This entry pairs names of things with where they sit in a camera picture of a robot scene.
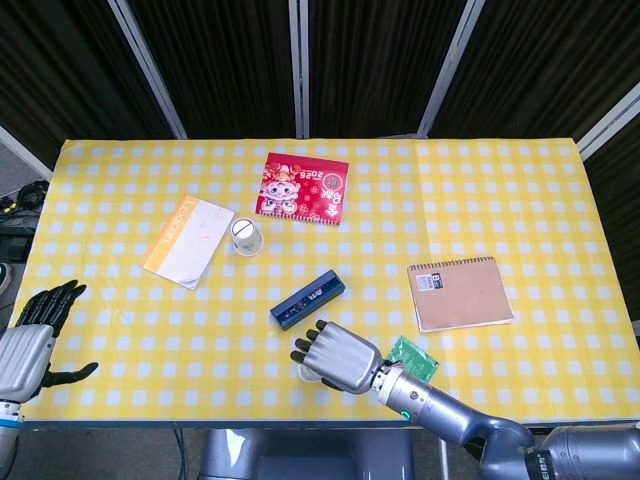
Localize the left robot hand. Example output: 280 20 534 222
0 279 100 402

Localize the yellow checkered tablecloth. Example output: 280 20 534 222
4 138 640 429

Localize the paper cup with line mark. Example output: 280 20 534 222
230 217 265 257

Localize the black cable under table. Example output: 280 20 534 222
172 428 190 480

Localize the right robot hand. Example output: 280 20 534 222
290 320 385 395

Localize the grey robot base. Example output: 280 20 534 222
199 428 416 480

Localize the green foil sachet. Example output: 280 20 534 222
387 335 441 385

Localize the black floor cables bundle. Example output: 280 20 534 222
0 179 50 217

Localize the yellow white Lexicon booklet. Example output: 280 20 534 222
141 194 236 291

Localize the brown kraft spiral notebook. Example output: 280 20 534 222
406 255 515 335

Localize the dark ribbed partition panel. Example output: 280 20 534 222
307 0 472 139
0 0 174 169
583 124 640 322
127 0 297 140
428 0 640 147

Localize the dark blue long box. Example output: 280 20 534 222
269 269 347 332

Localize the black floor box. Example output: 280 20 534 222
0 227 35 262

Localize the white partition frame post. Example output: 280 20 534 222
416 0 494 139
577 79 640 161
106 0 189 140
288 0 311 140
0 124 54 182

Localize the red 2025 spiral calendar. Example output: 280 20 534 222
255 151 351 226

